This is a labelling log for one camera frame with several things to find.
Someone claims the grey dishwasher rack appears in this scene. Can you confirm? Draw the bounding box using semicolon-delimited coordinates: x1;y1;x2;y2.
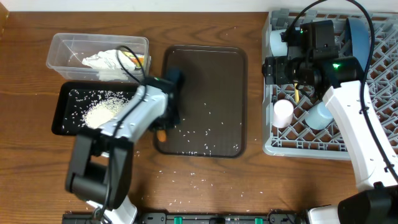
262;9;397;160

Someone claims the light blue cup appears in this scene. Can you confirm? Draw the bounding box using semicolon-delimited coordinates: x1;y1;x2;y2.
305;101;333;130

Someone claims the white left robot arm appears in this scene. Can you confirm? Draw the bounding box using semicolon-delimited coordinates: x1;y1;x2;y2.
65;73;183;223

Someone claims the yellow plastic spoon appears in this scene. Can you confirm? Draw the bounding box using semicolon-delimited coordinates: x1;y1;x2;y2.
294;83;300;104

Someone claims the clear plastic waste bin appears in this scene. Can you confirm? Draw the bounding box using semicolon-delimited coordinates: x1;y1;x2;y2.
46;33;151;83

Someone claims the dark brown serving tray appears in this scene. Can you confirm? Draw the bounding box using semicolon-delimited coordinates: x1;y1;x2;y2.
154;45;248;158

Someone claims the pink plastic cup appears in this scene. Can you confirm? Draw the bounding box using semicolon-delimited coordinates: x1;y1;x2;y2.
272;100;294;128

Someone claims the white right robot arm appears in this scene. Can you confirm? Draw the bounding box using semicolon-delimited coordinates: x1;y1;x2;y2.
262;56;397;223

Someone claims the light blue rice bowl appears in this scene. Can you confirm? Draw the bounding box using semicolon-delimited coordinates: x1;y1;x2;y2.
270;29;288;57

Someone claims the black waste tray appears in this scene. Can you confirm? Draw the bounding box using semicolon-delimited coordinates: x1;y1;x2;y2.
52;82;138;136

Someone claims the dark blue bowl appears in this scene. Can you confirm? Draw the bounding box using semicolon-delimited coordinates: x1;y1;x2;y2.
345;17;370;71

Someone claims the white paper napkin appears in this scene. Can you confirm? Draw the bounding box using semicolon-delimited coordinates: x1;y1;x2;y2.
82;49;135;81

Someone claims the white rice pile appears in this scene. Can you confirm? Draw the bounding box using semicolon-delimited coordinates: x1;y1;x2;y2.
62;89;133;130

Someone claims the colourful snack wrapper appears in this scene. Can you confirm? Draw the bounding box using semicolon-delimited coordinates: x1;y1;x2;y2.
123;51;145;70

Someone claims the orange carrot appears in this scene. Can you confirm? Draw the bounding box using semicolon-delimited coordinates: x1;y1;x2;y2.
156;130;167;142

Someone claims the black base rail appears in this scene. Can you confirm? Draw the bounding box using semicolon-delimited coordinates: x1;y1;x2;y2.
61;208;310;224

